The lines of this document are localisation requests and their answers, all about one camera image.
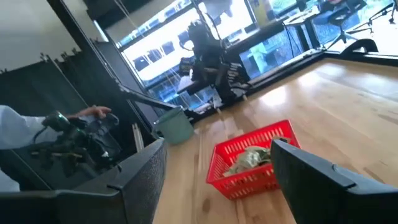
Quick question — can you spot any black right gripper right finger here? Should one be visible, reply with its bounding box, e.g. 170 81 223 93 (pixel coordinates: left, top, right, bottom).
270 138 398 224

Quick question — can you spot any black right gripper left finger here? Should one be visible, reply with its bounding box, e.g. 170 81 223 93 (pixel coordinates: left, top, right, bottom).
0 138 169 224

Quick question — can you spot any green white sachet packet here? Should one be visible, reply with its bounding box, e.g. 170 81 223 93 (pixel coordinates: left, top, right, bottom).
223 164 249 177
231 146 272 170

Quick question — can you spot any yellow wipes canister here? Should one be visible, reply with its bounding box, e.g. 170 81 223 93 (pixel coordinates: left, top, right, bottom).
248 0 278 27

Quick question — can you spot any green ceramic mug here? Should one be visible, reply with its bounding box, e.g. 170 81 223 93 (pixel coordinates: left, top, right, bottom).
151 106 195 146

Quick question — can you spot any silver aluminium bar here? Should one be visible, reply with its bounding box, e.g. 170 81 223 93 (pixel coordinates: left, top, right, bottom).
131 123 146 153

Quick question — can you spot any dark grey side desk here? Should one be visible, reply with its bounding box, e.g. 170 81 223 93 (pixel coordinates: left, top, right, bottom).
280 8 315 53

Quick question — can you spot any red plastic basket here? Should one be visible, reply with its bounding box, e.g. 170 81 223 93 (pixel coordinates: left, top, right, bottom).
205 119 302 201

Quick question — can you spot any person's hand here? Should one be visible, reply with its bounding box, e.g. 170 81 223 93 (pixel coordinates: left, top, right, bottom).
66 105 113 121

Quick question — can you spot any person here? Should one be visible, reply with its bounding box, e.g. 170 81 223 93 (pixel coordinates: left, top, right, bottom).
0 105 48 192

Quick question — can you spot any black office chair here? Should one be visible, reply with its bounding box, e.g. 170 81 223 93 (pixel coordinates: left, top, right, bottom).
319 4 359 45

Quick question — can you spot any black tripod stand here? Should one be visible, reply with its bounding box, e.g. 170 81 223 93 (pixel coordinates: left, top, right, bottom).
345 1 398 35

